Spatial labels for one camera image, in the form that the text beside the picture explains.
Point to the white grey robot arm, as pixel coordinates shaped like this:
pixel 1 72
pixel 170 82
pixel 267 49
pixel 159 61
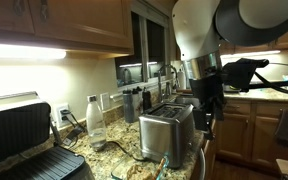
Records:
pixel 194 30

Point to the kitchen window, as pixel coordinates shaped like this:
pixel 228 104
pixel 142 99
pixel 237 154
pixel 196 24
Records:
pixel 137 50

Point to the white wall outlet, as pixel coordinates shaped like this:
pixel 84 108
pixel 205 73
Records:
pixel 58 116

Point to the metal kitchen faucet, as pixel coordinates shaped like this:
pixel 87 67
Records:
pixel 160 83

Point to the clear glass container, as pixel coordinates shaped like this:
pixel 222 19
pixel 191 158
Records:
pixel 120 168

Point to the stainless steel toaster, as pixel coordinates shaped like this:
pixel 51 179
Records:
pixel 165 133

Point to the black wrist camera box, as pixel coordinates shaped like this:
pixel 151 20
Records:
pixel 237 75

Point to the seeded bread slice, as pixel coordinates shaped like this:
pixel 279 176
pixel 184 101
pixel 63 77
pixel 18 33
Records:
pixel 159 168
pixel 138 172

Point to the pale bottle with black cap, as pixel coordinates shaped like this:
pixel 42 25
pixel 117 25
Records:
pixel 136 103

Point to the black bar camera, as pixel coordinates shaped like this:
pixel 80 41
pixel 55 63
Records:
pixel 255 62

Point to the dark grey water bottle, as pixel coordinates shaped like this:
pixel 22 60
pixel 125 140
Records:
pixel 128 108

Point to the clear plastic bottle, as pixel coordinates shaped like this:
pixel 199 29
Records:
pixel 96 126

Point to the wooden base cabinets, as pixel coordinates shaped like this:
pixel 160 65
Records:
pixel 244 133

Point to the white light switch plate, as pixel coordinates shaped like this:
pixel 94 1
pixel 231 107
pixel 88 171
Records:
pixel 105 101

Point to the white soap bottle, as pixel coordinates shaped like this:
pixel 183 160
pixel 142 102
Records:
pixel 182 80

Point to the kitchen sink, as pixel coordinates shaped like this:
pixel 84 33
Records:
pixel 185 99

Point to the black panini grill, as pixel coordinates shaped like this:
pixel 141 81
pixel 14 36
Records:
pixel 17 133

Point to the wooden drawer cabinet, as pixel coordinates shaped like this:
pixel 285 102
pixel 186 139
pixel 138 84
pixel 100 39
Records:
pixel 210 156

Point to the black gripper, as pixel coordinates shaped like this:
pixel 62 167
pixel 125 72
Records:
pixel 207 90

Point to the long under-cabinet light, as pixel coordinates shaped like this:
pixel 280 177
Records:
pixel 20 51

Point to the dark hanging towel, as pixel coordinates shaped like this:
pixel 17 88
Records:
pixel 285 128

